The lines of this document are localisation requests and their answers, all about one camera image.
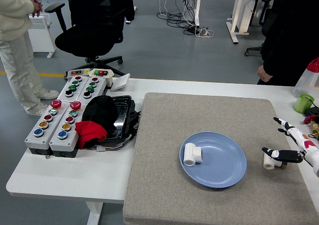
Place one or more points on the green cup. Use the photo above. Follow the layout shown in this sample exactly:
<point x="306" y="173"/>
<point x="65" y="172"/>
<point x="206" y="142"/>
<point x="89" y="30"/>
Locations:
<point x="299" y="105"/>

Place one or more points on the person in dark clothes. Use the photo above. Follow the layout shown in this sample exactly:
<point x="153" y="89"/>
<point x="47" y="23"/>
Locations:
<point x="286" y="48"/>

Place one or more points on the white flat wall switch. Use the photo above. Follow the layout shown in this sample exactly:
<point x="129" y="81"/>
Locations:
<point x="120" y="82"/>

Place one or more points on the red cloth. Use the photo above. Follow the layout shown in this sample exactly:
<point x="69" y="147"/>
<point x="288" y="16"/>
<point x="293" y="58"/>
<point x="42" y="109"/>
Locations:
<point x="87" y="131"/>

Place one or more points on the five-button control box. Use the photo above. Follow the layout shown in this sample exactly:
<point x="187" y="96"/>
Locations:
<point x="32" y="141"/>
<point x="56" y="143"/>

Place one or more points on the white panel heater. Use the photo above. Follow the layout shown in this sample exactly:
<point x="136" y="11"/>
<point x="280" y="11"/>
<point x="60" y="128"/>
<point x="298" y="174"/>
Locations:
<point x="42" y="38"/>

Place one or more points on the black cloth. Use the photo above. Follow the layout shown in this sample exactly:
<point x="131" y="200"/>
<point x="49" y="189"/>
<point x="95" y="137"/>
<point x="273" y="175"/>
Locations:
<point x="99" y="110"/>

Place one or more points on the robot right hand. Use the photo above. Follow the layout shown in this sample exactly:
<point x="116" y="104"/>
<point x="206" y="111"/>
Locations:
<point x="306" y="145"/>

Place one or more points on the person's left hand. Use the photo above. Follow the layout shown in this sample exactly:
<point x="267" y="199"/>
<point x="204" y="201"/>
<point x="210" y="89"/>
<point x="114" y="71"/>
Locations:
<point x="36" y="11"/>

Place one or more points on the grey-brown mat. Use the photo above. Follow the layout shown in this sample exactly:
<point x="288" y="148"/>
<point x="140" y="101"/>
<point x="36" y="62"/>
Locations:
<point x="162" y="160"/>

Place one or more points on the black power adapter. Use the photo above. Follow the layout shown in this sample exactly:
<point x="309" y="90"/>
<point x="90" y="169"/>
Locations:
<point x="311" y="111"/>

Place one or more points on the white desk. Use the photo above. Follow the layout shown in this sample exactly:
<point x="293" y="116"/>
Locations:
<point x="240" y="15"/>

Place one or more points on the large white tee pipe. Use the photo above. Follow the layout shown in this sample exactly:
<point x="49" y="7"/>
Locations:
<point x="189" y="155"/>

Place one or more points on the white table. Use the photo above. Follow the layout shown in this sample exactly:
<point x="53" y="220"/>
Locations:
<point x="74" y="175"/>

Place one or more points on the black plastic tray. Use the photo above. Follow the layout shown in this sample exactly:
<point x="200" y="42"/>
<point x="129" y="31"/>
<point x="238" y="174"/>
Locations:
<point x="122" y="120"/>

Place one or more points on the blue plate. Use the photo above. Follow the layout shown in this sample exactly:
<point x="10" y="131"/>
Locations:
<point x="219" y="167"/>

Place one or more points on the white tee pipe metal fitting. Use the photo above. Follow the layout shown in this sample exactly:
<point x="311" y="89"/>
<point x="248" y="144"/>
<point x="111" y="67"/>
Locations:
<point x="268" y="163"/>

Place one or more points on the person in white clothes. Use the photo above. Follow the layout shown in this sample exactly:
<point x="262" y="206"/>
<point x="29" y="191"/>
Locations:
<point x="15" y="15"/>

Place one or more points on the white desk foot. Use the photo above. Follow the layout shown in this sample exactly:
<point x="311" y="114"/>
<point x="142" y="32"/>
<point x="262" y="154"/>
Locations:
<point x="130" y="21"/>

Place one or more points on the cream green-red switch box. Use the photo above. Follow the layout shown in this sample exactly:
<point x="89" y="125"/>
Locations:
<point x="101" y="72"/>

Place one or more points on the clear bottle red cap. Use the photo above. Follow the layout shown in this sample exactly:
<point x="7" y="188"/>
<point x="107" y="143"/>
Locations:
<point x="305" y="82"/>

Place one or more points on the white desk leg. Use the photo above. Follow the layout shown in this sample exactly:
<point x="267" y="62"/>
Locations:
<point x="198" y="5"/>

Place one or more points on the four-button control box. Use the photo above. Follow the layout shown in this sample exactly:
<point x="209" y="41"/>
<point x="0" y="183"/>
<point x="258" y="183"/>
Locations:
<point x="63" y="95"/>
<point x="98" y="87"/>

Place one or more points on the grey labelled switch box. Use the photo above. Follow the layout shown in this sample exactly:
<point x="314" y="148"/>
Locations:
<point x="76" y="72"/>

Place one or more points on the person's right hand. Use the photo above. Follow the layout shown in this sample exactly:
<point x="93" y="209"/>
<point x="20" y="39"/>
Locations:
<point x="264" y="74"/>
<point x="36" y="2"/>

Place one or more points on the black bracket device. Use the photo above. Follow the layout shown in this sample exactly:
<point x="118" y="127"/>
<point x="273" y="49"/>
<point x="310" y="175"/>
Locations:
<point x="132" y="114"/>

